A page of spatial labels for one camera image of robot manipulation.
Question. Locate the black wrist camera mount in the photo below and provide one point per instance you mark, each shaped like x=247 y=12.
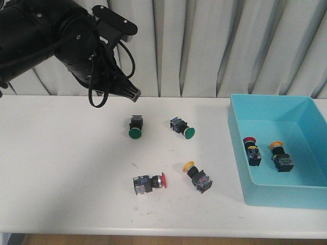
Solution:
x=113 y=27

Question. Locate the right green push button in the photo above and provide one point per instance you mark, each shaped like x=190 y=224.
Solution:
x=180 y=126

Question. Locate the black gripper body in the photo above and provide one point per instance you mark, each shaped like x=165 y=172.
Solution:
x=87 y=55

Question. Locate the grey pleated curtain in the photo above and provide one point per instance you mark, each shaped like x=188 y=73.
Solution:
x=220 y=48

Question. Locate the green push button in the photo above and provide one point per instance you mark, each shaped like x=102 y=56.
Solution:
x=135 y=126
x=180 y=126

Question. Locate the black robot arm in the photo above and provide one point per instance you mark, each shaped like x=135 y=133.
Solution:
x=31 y=33

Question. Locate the lying yellow push button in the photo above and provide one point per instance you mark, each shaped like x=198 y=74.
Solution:
x=200 y=179

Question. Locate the yellow push button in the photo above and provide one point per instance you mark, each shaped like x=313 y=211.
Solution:
x=200 y=179
x=283 y=161

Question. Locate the red push button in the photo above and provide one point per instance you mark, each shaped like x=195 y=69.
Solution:
x=144 y=184
x=252 y=151

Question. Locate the lying red push button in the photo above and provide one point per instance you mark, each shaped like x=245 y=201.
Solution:
x=144 y=184

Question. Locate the blue plastic box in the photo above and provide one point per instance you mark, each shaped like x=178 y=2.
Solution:
x=297 y=122

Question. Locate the left green push button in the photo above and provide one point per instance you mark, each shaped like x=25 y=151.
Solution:
x=135 y=126

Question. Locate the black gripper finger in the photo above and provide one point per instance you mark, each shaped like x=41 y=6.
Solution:
x=124 y=88

